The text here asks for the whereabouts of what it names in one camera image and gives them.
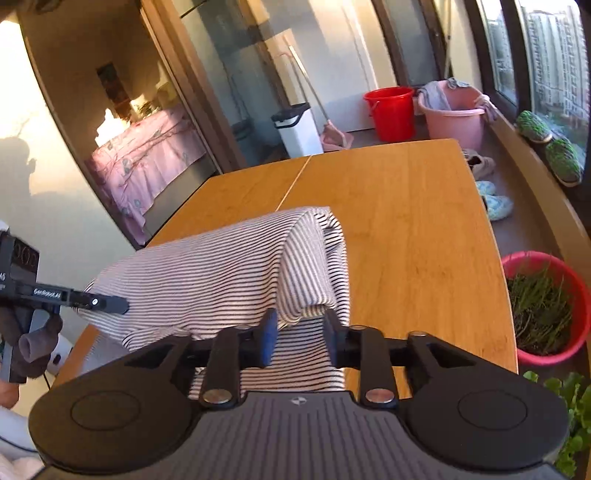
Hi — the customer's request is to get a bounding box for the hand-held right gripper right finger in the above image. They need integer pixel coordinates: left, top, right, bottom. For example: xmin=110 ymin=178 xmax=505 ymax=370
xmin=322 ymin=308 xmax=468 ymax=409

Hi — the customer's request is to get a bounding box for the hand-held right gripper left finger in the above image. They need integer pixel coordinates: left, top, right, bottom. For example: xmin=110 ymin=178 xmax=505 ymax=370
xmin=124 ymin=308 xmax=279 ymax=408

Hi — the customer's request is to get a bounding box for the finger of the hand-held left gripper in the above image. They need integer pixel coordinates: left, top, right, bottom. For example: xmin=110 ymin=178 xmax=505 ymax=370
xmin=69 ymin=290 xmax=130 ymax=316

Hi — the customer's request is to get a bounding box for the striped beige garment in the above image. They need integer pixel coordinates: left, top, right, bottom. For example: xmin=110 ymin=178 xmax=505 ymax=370
xmin=76 ymin=207 xmax=352 ymax=393

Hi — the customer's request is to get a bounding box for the person's left hand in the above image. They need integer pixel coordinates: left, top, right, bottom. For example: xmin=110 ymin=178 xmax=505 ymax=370
xmin=0 ymin=305 xmax=64 ymax=378

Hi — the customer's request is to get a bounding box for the bed with pink blanket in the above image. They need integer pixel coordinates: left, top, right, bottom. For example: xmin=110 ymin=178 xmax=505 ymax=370
xmin=89 ymin=107 xmax=209 ymax=241

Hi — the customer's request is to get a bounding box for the pink broom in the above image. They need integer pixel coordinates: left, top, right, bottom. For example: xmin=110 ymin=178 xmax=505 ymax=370
xmin=283 ymin=46 xmax=348 ymax=152

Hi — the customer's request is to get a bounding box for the white bin with black lid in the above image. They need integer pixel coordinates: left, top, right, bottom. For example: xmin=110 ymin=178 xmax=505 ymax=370
xmin=271 ymin=102 xmax=324 ymax=158

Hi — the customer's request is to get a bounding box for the red plastic bucket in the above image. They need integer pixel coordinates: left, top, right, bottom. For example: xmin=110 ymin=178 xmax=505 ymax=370
xmin=363 ymin=86 xmax=415 ymax=142

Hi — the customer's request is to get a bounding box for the red basin with grass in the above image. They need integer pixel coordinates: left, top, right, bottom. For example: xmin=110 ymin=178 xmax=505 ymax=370
xmin=501 ymin=251 xmax=591 ymax=368

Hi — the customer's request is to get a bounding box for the pink plastic basin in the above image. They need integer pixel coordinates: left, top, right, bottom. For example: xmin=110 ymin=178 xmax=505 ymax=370
xmin=418 ymin=80 xmax=486 ymax=151

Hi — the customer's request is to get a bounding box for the green leafy plant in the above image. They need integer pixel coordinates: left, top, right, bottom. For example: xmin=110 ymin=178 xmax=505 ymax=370
xmin=523 ymin=369 xmax=591 ymax=477

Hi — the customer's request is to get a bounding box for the grey cloth in basin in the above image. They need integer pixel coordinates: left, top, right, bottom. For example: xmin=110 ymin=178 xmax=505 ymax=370
xmin=418 ymin=78 xmax=469 ymax=112

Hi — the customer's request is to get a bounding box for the pink cloth on basin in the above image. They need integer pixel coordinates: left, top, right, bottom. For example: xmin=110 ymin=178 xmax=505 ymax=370
xmin=475 ymin=93 xmax=500 ymax=123

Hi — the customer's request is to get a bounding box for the green knit shoe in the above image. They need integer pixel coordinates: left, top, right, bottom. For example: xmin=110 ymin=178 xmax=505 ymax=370
xmin=515 ymin=111 xmax=554 ymax=143
xmin=545 ymin=137 xmax=583 ymax=186

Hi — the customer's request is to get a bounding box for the mop pole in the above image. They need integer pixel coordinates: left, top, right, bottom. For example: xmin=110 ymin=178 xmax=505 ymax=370
xmin=441 ymin=0 xmax=453 ymax=85

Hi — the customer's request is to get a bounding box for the dark window frame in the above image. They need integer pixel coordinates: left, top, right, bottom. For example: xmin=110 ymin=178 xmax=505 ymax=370
xmin=462 ymin=0 xmax=591 ymax=204

